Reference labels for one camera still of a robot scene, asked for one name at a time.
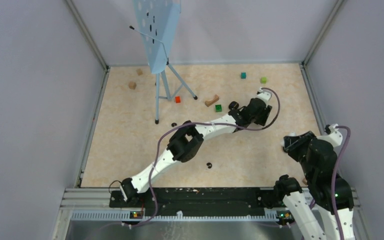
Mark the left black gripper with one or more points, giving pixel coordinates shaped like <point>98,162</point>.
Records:
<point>263,114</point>

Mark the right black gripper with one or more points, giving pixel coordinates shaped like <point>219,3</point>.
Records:
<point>292,143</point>

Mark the black earbud charging case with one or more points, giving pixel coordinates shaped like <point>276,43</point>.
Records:
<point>233,105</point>

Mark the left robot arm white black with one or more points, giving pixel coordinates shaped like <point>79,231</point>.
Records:
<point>188,138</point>

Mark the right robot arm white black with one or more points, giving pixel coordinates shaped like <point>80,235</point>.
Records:
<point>321,179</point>

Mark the lime green cube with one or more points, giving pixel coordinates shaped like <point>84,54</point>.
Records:
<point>263,80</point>

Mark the green lego brick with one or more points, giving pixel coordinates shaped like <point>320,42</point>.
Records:
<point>218,108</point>

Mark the teal cube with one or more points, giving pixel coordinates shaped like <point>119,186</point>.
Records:
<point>243,75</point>

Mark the red cube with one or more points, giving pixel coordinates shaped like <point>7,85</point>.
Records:
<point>177,99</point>

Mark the small wooden cube far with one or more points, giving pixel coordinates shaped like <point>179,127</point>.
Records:
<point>139,72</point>

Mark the wooden cube near stand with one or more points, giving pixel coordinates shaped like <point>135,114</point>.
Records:
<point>132,85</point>

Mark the light blue music stand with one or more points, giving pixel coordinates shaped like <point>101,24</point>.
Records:
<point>157,21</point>

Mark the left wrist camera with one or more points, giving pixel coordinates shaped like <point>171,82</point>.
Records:
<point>264,94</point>

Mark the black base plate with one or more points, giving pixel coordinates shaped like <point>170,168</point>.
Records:
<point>202,202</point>

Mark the aluminium rail frame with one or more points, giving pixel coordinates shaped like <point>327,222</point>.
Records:
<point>93,204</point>

